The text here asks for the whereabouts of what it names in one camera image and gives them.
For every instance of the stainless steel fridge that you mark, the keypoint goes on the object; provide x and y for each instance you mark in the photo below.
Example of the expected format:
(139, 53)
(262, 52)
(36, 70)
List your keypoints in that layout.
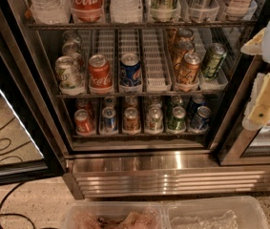
(225, 158)

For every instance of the red Coca-Cola bottle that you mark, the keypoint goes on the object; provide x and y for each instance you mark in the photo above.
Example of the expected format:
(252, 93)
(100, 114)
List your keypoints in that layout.
(87, 10)

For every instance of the open glass fridge door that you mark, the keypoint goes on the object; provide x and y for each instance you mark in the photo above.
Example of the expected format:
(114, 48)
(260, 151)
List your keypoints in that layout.
(31, 142)

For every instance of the orange tea can front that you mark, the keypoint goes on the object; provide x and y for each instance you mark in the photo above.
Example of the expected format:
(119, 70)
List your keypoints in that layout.
(188, 68)

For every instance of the orange tea can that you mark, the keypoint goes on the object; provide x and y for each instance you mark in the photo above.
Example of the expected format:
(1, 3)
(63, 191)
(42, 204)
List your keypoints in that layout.
(188, 68)
(181, 48)

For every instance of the blue can bottom right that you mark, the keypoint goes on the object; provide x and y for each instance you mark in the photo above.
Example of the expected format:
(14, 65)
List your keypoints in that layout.
(201, 118)

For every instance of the orange tea can middle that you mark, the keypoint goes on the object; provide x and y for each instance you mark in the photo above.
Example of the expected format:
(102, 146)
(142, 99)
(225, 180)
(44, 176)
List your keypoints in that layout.
(181, 48)

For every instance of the green can bottom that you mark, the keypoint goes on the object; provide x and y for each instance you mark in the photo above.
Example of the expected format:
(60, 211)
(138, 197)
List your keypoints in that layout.
(176, 119)

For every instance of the empty white can tray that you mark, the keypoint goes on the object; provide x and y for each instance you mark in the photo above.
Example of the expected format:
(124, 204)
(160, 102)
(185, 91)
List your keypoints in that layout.
(157, 74)

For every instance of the white can bottom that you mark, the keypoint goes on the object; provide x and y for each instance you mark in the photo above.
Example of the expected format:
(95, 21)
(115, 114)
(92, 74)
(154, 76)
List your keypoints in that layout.
(154, 119)

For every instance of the blue Pepsi can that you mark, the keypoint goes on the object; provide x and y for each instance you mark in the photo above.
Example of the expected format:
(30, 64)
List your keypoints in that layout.
(130, 70)

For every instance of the orange can bottom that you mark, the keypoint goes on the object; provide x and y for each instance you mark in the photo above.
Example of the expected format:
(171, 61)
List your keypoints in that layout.
(131, 119)

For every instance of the clear plastic bin right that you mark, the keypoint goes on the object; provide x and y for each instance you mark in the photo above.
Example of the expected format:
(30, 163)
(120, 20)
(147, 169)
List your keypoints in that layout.
(216, 213)

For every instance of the red Coca-Cola can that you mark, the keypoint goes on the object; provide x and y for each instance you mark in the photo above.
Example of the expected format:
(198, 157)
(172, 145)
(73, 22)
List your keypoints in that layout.
(100, 71)

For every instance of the red can bottom left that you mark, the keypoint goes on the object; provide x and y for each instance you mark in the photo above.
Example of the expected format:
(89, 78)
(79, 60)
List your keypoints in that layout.
(83, 121)

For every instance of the white green soda can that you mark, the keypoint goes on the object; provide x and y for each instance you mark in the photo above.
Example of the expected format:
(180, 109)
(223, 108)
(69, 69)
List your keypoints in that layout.
(68, 72)

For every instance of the silver can behind left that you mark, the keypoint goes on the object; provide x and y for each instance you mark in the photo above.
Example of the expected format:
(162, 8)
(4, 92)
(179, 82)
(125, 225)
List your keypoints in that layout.
(72, 46)

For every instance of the plastic bin with wrappers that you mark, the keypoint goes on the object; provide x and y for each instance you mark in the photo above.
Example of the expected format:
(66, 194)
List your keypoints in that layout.
(114, 215)

